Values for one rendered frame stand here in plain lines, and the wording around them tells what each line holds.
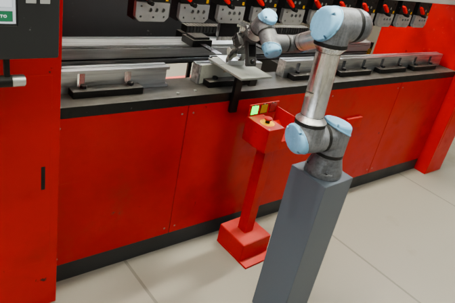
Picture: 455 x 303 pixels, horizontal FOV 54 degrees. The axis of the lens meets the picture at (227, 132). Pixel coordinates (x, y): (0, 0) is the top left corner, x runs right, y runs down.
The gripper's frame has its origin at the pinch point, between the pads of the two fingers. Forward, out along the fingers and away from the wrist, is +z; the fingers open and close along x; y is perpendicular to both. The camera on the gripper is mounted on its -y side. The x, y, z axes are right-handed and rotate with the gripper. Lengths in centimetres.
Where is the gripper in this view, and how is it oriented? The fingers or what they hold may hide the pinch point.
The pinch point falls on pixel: (233, 61)
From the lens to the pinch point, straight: 213.7
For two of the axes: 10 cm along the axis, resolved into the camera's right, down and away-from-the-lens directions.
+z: -4.3, 3.6, 8.3
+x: -8.7, 0.6, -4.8
